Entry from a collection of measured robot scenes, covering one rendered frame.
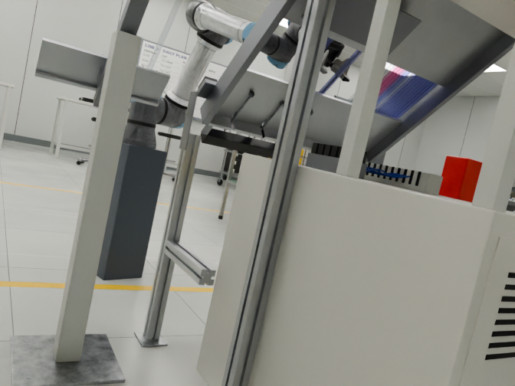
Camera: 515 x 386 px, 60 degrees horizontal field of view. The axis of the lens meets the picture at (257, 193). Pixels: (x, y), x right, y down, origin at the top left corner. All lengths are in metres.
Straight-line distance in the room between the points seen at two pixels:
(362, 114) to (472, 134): 10.68
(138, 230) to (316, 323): 1.23
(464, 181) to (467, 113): 9.83
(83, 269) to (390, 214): 0.78
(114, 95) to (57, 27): 6.86
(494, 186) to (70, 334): 1.01
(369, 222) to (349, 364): 0.22
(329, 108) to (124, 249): 1.00
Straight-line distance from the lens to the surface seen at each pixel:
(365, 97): 0.81
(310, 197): 0.84
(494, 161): 0.63
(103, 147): 1.14
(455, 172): 1.87
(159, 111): 1.90
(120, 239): 1.89
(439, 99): 1.58
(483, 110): 11.48
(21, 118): 7.87
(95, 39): 8.05
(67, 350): 1.28
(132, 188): 1.85
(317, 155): 1.09
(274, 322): 0.91
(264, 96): 1.35
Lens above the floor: 0.63
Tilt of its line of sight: 5 degrees down
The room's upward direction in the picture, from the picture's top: 13 degrees clockwise
